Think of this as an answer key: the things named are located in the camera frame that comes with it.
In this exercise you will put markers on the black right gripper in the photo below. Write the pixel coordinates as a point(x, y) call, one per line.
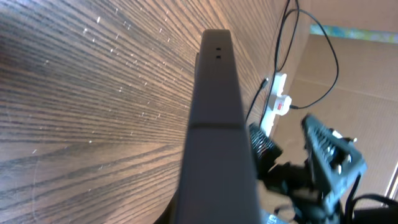
point(334, 166)

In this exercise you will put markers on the blue Samsung Galaxy smartphone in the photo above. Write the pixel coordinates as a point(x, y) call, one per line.
point(217, 181)

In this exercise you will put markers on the white charger adapter plug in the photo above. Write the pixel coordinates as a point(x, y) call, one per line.
point(280, 104)

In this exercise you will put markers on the white power strip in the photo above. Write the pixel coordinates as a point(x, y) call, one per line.
point(276, 87)

